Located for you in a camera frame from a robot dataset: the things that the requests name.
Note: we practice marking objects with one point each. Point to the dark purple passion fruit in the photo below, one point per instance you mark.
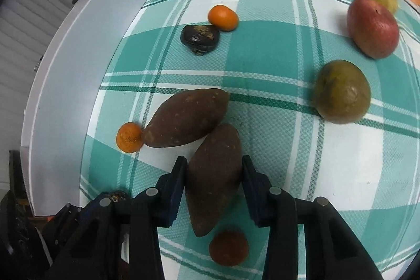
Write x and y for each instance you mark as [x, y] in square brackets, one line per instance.
[200, 39]

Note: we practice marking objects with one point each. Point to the dark furniture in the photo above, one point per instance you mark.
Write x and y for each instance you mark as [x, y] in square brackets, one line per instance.
[16, 234]

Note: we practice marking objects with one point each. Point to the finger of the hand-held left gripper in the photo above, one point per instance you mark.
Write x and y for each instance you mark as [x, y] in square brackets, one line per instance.
[65, 221]

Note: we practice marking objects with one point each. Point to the brown sweet potato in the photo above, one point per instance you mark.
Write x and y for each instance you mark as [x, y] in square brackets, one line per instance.
[213, 181]
[187, 117]

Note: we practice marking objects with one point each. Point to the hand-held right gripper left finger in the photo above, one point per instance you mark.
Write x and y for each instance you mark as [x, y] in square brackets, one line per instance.
[172, 194]

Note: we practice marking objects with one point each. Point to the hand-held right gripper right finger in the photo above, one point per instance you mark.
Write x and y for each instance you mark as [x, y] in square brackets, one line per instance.
[254, 198]

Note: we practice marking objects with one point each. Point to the white storage box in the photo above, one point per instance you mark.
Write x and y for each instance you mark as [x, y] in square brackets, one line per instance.
[82, 70]

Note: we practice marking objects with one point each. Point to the red apple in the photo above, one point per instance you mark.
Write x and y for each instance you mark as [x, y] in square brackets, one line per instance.
[372, 27]

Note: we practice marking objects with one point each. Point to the green mango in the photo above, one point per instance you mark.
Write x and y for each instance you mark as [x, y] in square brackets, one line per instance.
[343, 91]

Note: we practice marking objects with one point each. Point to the green white checked tablecloth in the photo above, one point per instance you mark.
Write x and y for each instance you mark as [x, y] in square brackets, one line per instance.
[262, 53]

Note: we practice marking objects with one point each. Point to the dark orange tangerine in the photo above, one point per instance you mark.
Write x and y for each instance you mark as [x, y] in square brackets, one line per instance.
[228, 247]

